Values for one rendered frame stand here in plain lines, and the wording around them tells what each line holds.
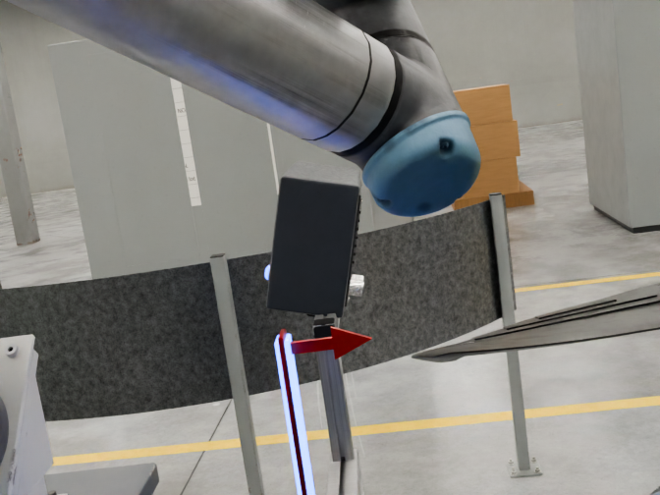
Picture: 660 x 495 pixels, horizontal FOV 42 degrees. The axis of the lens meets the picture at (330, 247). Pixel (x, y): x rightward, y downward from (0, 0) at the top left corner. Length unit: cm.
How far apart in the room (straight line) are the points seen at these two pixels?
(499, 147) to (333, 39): 829
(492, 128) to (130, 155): 370
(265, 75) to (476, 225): 233
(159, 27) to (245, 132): 631
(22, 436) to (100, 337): 167
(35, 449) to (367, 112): 49
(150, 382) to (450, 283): 96
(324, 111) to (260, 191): 627
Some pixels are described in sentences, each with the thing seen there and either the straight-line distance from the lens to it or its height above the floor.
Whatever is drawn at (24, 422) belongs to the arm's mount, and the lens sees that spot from 82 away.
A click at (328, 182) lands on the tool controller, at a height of 124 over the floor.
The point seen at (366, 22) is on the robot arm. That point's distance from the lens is 60.
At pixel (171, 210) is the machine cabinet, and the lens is 693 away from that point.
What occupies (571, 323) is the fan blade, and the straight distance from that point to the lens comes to 59.
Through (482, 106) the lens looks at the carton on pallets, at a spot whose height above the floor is 105.
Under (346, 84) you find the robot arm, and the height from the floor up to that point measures 136.
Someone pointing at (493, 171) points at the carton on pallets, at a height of 39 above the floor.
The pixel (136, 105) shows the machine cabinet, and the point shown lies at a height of 149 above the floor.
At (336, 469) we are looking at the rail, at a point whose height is 86.
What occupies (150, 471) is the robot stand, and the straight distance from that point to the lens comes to 92.
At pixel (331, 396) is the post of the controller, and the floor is 95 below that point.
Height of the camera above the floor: 135
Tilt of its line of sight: 10 degrees down
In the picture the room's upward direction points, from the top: 8 degrees counter-clockwise
